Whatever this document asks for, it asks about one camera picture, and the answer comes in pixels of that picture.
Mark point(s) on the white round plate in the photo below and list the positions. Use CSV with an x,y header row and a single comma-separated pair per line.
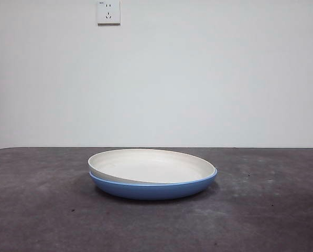
x,y
151,165

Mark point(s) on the white wall socket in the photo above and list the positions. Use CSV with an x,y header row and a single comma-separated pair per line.
x,y
109,13

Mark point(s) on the blue round plate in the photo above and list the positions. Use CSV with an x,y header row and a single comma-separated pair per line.
x,y
151,191

